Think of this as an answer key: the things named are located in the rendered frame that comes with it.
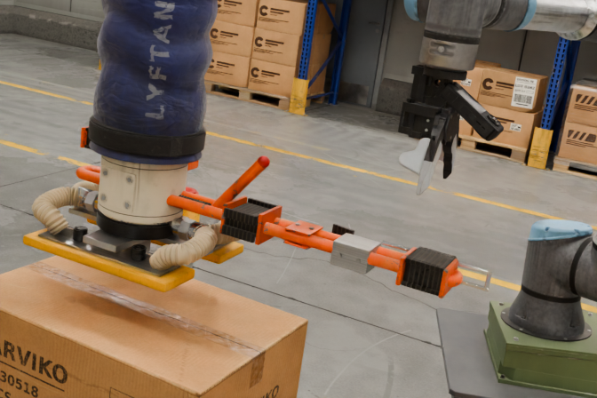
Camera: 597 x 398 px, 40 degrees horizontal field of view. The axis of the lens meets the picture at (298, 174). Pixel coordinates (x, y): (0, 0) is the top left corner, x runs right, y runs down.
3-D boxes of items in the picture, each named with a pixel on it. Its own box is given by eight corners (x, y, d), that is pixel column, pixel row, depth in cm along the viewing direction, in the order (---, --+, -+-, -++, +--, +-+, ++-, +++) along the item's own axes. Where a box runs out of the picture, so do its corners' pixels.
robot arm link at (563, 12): (585, -10, 193) (400, -39, 148) (636, -7, 185) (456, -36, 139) (577, 39, 196) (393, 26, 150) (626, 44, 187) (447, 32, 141)
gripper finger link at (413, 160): (391, 187, 133) (409, 139, 136) (425, 196, 131) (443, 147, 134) (387, 179, 130) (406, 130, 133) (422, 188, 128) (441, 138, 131)
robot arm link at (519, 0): (490, -25, 146) (448, -31, 138) (547, -21, 138) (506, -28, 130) (482, 28, 148) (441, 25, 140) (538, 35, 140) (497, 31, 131)
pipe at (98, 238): (30, 225, 161) (31, 197, 160) (110, 199, 183) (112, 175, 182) (173, 272, 148) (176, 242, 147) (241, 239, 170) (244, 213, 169)
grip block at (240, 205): (217, 234, 152) (220, 204, 150) (242, 222, 160) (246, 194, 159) (256, 246, 148) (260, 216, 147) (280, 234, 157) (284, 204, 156)
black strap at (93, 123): (62, 137, 155) (64, 116, 154) (137, 123, 176) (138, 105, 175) (161, 164, 147) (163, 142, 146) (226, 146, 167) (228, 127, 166)
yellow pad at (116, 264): (21, 244, 160) (23, 220, 159) (57, 232, 169) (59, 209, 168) (164, 294, 147) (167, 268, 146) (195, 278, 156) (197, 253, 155)
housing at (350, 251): (328, 264, 144) (331, 241, 143) (343, 254, 150) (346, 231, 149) (364, 275, 142) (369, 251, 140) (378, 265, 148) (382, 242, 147)
